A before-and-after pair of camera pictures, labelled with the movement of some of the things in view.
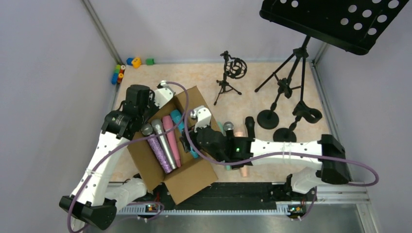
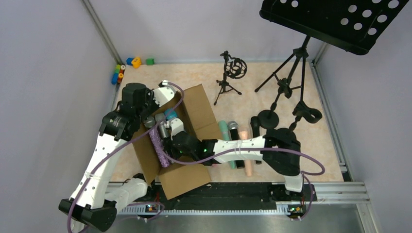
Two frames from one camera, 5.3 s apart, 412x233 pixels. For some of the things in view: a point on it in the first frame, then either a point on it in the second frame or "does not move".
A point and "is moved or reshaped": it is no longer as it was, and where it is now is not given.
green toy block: [149, 61] does not move
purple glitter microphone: [147, 130] is moved or reshaped
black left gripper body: [149, 105] does not move
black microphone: [249, 124] is moved or reshaped
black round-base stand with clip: [268, 119] does not move
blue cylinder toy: [114, 77] does not move
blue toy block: [129, 60] does not move
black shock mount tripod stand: [235, 68] does not move
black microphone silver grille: [229, 127] is moved or reshaped
